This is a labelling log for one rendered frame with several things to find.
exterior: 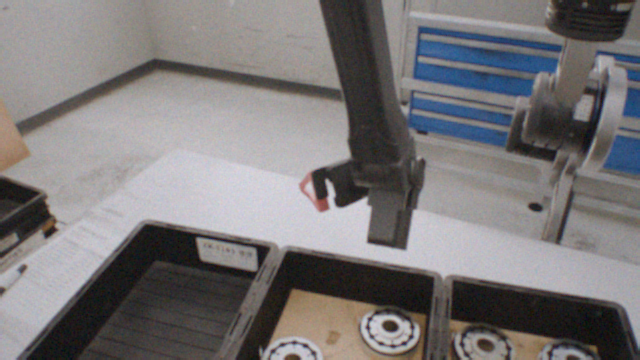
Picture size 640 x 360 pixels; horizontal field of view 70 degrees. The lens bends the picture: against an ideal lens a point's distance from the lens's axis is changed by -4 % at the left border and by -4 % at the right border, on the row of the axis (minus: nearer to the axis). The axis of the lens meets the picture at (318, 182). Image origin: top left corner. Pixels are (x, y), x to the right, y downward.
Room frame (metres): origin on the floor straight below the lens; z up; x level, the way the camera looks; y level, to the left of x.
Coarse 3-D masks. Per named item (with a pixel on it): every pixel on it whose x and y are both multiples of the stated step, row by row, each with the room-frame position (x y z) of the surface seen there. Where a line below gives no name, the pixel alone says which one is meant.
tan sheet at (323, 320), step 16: (288, 304) 0.61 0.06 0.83; (304, 304) 0.61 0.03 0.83; (320, 304) 0.61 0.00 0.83; (336, 304) 0.61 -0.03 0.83; (352, 304) 0.61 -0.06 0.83; (368, 304) 0.61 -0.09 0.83; (288, 320) 0.57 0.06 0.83; (304, 320) 0.57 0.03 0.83; (320, 320) 0.57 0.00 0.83; (336, 320) 0.57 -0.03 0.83; (352, 320) 0.57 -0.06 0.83; (288, 336) 0.54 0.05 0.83; (304, 336) 0.54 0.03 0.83; (320, 336) 0.54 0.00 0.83; (336, 336) 0.54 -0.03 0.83; (352, 336) 0.54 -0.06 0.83; (336, 352) 0.50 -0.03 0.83; (352, 352) 0.50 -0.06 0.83; (416, 352) 0.50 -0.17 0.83
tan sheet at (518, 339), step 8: (456, 328) 0.55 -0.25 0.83; (512, 336) 0.53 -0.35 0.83; (520, 336) 0.53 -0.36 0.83; (528, 336) 0.53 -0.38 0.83; (536, 336) 0.53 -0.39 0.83; (520, 344) 0.51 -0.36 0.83; (528, 344) 0.51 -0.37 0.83; (536, 344) 0.51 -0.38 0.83; (544, 344) 0.51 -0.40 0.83; (520, 352) 0.50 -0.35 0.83; (528, 352) 0.50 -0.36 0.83; (536, 352) 0.50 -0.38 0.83
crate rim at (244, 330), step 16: (320, 256) 0.64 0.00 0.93; (336, 256) 0.64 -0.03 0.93; (352, 256) 0.64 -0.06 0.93; (272, 272) 0.61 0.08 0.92; (416, 272) 0.59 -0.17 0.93; (432, 272) 0.59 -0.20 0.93; (256, 304) 0.52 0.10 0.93; (432, 304) 0.52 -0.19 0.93; (432, 320) 0.49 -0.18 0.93; (240, 336) 0.46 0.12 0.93; (432, 336) 0.46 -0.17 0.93; (432, 352) 0.43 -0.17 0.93
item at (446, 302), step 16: (448, 288) 0.56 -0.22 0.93; (496, 288) 0.56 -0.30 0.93; (512, 288) 0.55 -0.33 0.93; (528, 288) 0.55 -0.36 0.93; (448, 304) 0.53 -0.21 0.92; (592, 304) 0.52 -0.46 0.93; (608, 304) 0.51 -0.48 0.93; (448, 320) 0.49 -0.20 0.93; (624, 320) 0.48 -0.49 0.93; (448, 336) 0.46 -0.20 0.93; (624, 336) 0.45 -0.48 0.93; (448, 352) 0.43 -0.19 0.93
